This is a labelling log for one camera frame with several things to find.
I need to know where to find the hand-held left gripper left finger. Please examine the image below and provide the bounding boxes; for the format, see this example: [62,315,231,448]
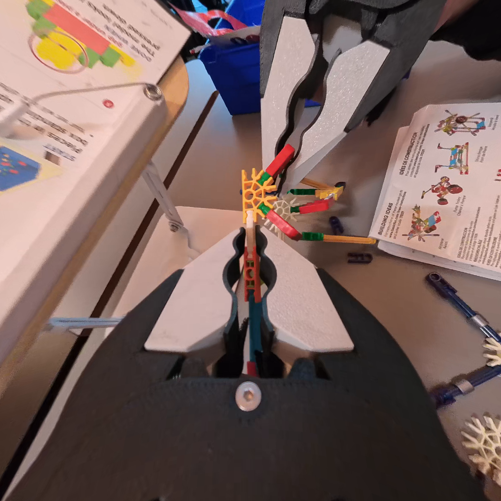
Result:
[143,228,244,377]

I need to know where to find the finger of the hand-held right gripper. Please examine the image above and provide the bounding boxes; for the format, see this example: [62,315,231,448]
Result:
[279,40,393,196]
[261,16,320,163]

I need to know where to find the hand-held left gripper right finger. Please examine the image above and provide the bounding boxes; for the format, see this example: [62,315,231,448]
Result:
[254,226,355,377]

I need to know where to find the colourful construction toy model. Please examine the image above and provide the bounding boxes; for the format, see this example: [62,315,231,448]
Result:
[239,144,377,377]

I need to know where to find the person's right forearm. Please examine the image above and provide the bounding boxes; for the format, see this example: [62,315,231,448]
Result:
[431,0,501,62]

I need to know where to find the blue plastic box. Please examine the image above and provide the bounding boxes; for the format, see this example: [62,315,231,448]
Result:
[200,0,323,116]

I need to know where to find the white printed booklet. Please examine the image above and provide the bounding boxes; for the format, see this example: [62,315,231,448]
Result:
[211,25,261,48]

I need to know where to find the blue rod cross assembly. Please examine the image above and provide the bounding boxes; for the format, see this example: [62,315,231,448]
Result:
[426,273,501,408]

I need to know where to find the white book stand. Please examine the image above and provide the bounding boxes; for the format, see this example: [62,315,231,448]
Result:
[0,0,245,376]

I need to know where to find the printed instruction sheet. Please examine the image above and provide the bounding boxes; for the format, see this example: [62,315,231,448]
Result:
[0,0,192,196]

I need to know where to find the illustrated toy leaflet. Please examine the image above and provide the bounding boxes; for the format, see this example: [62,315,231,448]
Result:
[370,103,501,271]

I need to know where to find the cream snowflake toy connector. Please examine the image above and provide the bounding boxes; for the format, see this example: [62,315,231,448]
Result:
[461,415,501,476]

